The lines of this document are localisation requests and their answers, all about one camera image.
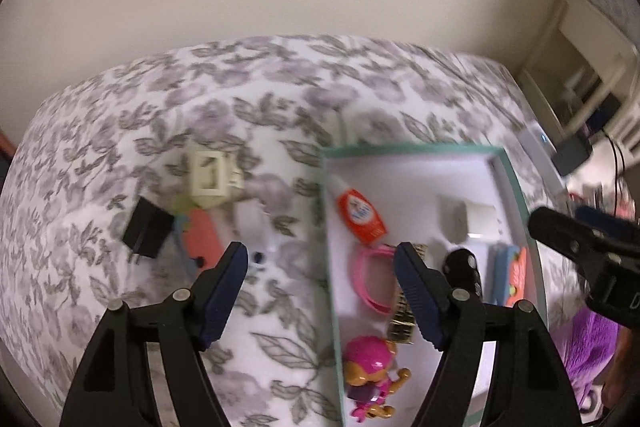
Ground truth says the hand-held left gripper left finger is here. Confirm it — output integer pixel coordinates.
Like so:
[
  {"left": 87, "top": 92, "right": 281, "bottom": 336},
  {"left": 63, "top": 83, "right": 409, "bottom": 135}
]
[{"left": 59, "top": 242, "right": 249, "bottom": 427}]

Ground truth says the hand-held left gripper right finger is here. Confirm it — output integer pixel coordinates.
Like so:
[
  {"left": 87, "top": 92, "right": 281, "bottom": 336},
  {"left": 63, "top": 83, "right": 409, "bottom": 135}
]
[{"left": 393, "top": 242, "right": 583, "bottom": 427}]

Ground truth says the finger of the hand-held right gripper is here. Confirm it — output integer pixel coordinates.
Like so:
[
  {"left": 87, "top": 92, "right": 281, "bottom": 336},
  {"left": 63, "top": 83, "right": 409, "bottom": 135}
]
[
  {"left": 574, "top": 205, "right": 640, "bottom": 240},
  {"left": 528, "top": 206, "right": 626, "bottom": 280}
]

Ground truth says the gold and black strip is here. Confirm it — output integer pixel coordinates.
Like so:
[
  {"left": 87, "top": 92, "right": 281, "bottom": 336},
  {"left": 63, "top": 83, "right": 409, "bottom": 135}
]
[{"left": 386, "top": 243, "right": 429, "bottom": 346}]

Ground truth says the black remote key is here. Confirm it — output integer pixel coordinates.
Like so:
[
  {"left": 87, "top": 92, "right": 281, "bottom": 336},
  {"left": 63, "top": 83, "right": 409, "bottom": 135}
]
[{"left": 442, "top": 248, "right": 485, "bottom": 304}]

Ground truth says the pink wrist watch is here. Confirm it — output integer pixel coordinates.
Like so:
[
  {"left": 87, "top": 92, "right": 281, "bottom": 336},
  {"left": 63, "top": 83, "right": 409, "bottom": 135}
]
[{"left": 354, "top": 244, "right": 402, "bottom": 315}]

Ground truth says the blue and orange toy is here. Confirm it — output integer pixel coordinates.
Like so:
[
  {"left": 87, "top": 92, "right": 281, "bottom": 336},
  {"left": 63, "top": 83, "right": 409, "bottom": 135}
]
[{"left": 487, "top": 243, "right": 529, "bottom": 309}]

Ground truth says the pink toy figure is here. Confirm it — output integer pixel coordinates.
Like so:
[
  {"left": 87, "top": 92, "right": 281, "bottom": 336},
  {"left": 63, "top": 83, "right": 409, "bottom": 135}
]
[{"left": 342, "top": 335, "right": 414, "bottom": 425}]

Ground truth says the white charger plug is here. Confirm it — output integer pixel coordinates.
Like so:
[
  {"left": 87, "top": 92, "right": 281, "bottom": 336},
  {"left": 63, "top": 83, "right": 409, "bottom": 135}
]
[{"left": 437, "top": 196, "right": 504, "bottom": 244}]

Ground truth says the orange glue bottle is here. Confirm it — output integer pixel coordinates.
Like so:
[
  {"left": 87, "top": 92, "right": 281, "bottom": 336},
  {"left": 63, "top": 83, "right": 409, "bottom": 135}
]
[{"left": 327, "top": 174, "right": 389, "bottom": 244}]

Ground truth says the teal cardboard box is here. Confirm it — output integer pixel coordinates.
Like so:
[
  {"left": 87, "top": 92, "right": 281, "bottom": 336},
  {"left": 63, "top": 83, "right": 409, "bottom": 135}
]
[{"left": 320, "top": 143, "right": 551, "bottom": 427}]

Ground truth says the person's right forearm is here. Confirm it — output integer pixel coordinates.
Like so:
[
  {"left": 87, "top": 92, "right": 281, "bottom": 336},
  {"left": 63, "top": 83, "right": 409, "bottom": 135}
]
[{"left": 602, "top": 326, "right": 640, "bottom": 410}]

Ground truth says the coral and blue toy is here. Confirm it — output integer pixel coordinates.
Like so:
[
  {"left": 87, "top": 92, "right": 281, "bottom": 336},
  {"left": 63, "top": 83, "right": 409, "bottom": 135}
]
[{"left": 171, "top": 202, "right": 224, "bottom": 274}]

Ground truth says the purple cloth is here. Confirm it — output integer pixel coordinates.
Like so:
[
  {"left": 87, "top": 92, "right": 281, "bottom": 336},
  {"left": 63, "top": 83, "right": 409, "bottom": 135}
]
[{"left": 552, "top": 311, "right": 622, "bottom": 410}]

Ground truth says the black box device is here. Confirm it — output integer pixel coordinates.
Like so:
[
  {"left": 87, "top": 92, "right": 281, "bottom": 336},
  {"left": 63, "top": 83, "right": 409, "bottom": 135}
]
[{"left": 552, "top": 136, "right": 595, "bottom": 178}]

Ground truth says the black charger plug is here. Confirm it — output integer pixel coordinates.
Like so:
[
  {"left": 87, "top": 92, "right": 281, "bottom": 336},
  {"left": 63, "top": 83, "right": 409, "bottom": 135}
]
[{"left": 122, "top": 197, "right": 176, "bottom": 264}]

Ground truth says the cream shelf unit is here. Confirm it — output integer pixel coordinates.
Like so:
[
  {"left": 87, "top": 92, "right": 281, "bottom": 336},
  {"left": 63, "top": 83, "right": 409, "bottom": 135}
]
[{"left": 515, "top": 0, "right": 640, "bottom": 138}]

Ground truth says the grey floral blanket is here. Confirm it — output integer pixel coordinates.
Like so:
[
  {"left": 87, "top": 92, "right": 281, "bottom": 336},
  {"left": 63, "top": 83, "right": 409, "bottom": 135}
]
[{"left": 0, "top": 34, "right": 593, "bottom": 427}]

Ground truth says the black cable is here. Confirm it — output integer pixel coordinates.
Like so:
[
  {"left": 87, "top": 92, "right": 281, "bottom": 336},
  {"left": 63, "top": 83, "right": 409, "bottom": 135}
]
[{"left": 599, "top": 127, "right": 632, "bottom": 210}]

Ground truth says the small white camera gadget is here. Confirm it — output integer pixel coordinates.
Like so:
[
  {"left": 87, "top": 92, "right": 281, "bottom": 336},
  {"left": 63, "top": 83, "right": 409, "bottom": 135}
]
[{"left": 234, "top": 202, "right": 277, "bottom": 269}]

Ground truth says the cream plastic socket frame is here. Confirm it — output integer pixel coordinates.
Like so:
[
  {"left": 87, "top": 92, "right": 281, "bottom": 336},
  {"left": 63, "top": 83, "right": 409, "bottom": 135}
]
[{"left": 189, "top": 149, "right": 244, "bottom": 208}]

